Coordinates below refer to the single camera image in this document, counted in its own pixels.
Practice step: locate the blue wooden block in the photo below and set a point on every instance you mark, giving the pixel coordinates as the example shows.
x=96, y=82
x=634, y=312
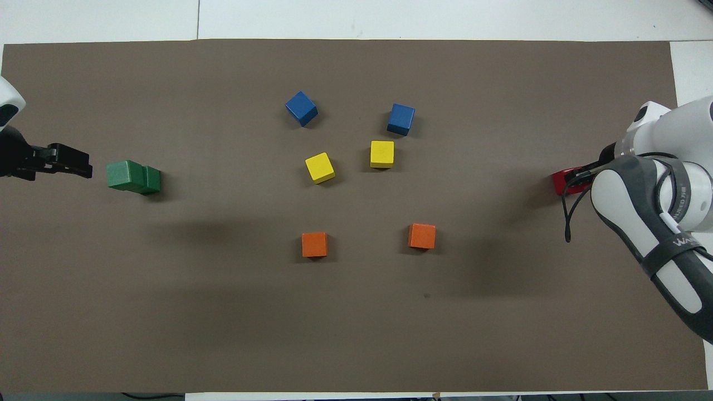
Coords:
x=301, y=108
x=401, y=118

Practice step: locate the green wooden block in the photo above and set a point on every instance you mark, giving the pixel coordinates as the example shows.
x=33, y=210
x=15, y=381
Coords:
x=125, y=174
x=152, y=181

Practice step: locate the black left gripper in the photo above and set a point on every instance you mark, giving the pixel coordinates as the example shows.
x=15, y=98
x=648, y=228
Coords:
x=19, y=159

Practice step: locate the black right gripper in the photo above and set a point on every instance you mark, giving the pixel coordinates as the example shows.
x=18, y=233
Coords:
x=606, y=155

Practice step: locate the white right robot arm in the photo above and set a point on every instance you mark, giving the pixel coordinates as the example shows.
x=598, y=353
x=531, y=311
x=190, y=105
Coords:
x=685, y=167

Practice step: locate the brown table mat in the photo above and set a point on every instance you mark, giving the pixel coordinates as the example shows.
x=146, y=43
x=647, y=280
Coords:
x=356, y=334

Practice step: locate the yellow wooden block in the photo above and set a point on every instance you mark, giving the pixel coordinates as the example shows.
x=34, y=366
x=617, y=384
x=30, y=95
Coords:
x=382, y=153
x=320, y=167

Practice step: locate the orange wooden block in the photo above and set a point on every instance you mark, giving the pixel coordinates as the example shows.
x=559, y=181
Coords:
x=315, y=244
x=421, y=235

